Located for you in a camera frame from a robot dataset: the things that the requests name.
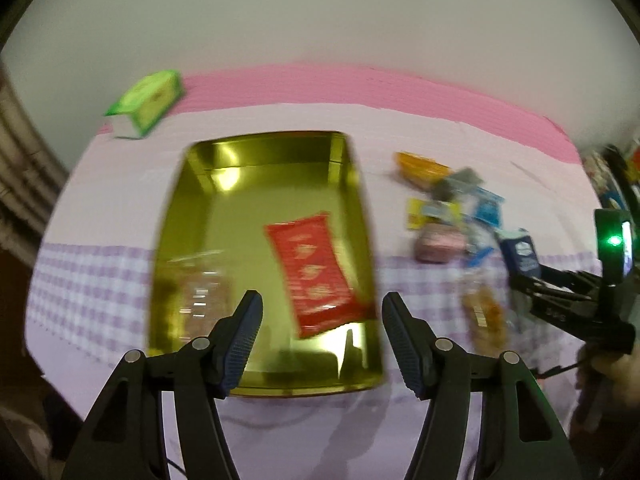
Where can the yellow snack packet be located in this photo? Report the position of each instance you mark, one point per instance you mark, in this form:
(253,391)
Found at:
(417,212)

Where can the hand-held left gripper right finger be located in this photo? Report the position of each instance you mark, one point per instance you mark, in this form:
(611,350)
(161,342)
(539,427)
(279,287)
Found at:
(405,345)

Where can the gold-lined brown tin box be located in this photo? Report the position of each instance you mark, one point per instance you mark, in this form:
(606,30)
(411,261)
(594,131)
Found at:
(240,200)

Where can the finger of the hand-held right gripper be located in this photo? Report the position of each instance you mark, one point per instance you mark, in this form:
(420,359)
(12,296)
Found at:
(575,315)
(560,282)

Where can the red snack packet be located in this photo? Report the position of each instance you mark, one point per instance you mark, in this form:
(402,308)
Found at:
(310,265)

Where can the person's right hand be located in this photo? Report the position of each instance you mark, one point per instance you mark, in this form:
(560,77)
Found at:
(615,375)

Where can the orange snack packet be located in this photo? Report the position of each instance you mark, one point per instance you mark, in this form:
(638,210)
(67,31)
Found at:
(417,165)

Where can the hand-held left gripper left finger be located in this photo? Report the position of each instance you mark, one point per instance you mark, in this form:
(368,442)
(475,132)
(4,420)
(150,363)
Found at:
(245,340)

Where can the pink and purple checked cloth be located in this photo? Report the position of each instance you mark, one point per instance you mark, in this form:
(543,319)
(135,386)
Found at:
(300,120)

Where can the dark blue snack packet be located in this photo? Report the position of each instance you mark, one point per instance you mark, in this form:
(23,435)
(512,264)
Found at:
(520,255)

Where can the green tissue pack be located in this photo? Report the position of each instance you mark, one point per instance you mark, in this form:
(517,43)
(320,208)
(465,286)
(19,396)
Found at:
(145,97)

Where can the colourful patterned item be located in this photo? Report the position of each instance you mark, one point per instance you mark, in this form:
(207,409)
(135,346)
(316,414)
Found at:
(610,175)

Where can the clear snack packet blue ends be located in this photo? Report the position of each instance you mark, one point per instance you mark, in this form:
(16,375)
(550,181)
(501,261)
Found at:
(487,207)

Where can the beige curtain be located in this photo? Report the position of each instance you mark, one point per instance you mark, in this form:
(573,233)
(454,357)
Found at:
(20,175)

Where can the small clear blue-edged packet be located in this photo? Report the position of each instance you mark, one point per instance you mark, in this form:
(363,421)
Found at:
(477,255)

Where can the pink snack packet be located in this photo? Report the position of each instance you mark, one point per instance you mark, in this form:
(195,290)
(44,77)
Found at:
(437,242)

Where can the clear packet of brown snack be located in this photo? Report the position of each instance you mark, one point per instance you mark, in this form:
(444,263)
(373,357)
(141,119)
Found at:
(485,315)
(195,295)

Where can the grey foil snack block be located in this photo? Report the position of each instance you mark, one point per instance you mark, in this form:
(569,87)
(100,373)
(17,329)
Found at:
(457,182)

